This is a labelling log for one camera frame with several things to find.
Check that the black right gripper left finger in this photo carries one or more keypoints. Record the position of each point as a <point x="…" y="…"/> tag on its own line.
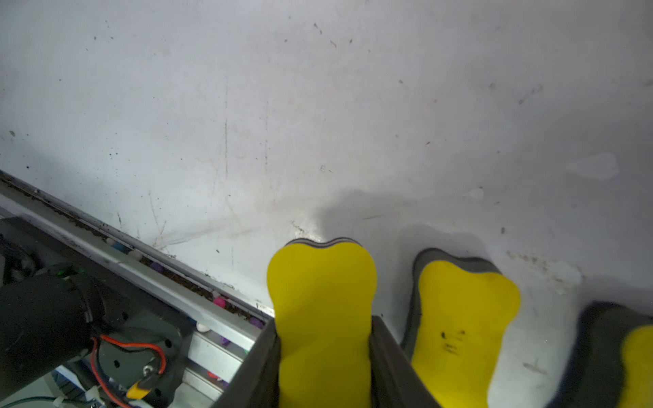
<point x="256" y="383"/>

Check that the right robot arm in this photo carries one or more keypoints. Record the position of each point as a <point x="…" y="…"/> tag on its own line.
<point x="324" y="348"/>

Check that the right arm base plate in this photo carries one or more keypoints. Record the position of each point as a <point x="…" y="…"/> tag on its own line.
<point x="60" y="307"/>

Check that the yellow eraser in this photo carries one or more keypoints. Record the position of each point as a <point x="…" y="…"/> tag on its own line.
<point x="459" y="312"/>

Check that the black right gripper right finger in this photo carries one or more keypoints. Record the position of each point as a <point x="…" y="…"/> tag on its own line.
<point x="394" y="382"/>

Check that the aluminium rail front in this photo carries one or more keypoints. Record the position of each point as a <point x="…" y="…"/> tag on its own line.
<point x="221" y="336"/>

